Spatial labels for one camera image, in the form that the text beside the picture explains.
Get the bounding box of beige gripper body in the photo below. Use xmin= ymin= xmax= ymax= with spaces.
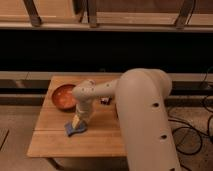
xmin=76 ymin=103 xmax=93 ymax=120

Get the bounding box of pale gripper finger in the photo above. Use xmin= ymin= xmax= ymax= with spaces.
xmin=72 ymin=115 xmax=81 ymax=129

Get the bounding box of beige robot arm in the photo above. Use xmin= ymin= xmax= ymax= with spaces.
xmin=72 ymin=68 xmax=181 ymax=171

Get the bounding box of orange bowl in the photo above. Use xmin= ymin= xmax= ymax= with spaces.
xmin=51 ymin=84 xmax=76 ymax=111

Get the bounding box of wooden table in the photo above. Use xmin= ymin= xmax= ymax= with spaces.
xmin=27 ymin=75 xmax=125 ymax=158

